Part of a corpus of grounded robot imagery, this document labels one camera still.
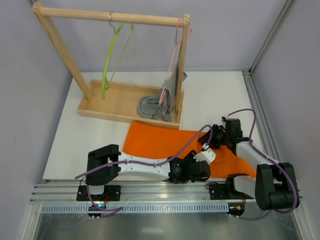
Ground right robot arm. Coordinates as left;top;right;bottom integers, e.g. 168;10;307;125
210;118;300;213

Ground aluminium corner frame post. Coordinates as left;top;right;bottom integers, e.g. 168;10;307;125
241;0;297;166

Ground pink wire hanger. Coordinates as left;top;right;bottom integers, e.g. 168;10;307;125
158;17;184;110

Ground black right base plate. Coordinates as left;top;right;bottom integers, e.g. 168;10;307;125
206;182;239;200

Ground green plastic hanger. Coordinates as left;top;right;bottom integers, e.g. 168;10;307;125
101;22;136;100

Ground wooden clothes rack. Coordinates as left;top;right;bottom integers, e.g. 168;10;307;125
32;2;190;129

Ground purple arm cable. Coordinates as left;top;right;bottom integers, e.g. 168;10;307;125
74;124;214;219
222;108;300;221

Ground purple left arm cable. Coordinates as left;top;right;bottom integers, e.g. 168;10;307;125
74;124;214;219

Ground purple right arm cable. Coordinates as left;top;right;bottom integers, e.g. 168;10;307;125
222;108;300;221

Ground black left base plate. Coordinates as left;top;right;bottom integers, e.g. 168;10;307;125
76;185;121;202

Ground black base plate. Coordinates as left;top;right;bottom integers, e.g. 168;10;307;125
206;182;239;200
76;185;121;202

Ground grey shirt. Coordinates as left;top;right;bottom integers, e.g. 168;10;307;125
136;49;181;122

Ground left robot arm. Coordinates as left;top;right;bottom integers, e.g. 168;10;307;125
79;124;216;196

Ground orange trousers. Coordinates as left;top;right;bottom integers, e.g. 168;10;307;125
122;122;256;178

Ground aluminium front rail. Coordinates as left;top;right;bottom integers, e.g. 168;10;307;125
29;181;265;218

